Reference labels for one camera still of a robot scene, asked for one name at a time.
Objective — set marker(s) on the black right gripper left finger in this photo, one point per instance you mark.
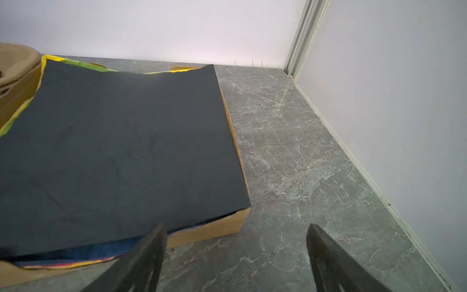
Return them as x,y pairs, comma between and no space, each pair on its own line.
138,270

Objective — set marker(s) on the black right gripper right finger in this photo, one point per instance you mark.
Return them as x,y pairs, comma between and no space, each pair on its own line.
334,270

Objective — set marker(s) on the brown pulp cup carrier stack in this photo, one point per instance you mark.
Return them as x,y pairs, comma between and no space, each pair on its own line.
16,62

